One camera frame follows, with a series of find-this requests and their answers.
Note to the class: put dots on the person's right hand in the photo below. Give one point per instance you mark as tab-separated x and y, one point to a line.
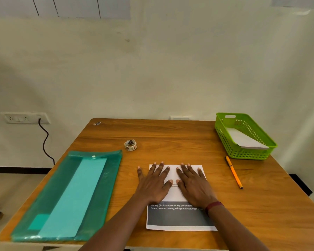
196	190

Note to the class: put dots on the person's left hand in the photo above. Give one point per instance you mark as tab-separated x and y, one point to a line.
153	188

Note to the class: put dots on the printed white paper sheet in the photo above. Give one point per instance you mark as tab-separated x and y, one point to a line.
178	219

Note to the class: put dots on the green translucent plastic folder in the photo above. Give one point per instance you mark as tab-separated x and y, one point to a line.
112	175

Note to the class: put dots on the small clear tape roll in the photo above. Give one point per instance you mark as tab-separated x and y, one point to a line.
130	146

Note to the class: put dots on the green plastic basket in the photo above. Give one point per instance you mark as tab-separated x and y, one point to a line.
251	154

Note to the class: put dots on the person's right forearm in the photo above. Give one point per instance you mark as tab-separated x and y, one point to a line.
235	232

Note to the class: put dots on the person's left forearm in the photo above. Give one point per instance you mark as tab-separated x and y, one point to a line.
115	227

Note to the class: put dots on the dark red wrist band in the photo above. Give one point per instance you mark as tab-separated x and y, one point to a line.
214	205

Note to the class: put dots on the orange pen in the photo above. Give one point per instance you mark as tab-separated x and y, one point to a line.
234	173

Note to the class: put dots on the small silver foil scrap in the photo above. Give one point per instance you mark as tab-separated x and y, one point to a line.
96	123

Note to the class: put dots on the dark grey table foot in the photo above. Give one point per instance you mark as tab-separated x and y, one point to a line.
51	248

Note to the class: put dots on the black skirting board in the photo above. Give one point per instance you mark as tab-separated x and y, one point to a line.
15	170

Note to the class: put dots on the white blank wall plate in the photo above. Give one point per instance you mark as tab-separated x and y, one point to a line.
180	118

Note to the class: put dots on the white wall socket panel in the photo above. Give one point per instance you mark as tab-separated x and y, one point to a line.
18	118

